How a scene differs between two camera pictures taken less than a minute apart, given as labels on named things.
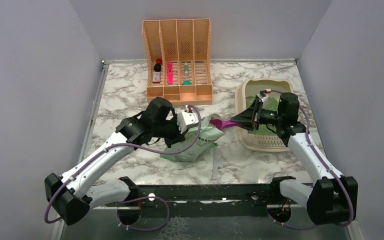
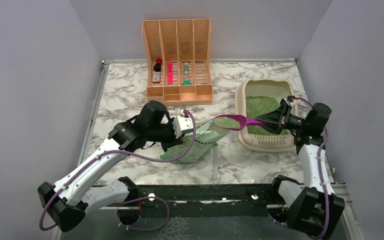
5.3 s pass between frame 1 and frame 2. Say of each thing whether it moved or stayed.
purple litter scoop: moved
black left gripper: stayed
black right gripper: moved
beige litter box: stayed
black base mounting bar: stayed
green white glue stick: stayed
